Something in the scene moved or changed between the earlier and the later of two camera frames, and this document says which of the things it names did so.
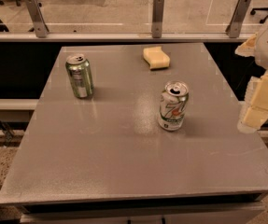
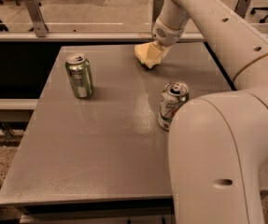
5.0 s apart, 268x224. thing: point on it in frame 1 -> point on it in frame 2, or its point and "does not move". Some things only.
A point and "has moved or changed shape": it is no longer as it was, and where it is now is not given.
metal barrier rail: [119, 37] does not move
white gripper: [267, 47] -> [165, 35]
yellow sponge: [156, 58] has moved or changed shape
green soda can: [80, 74] does not move
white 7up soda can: [172, 105] does not move
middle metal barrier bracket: [157, 17] does not move
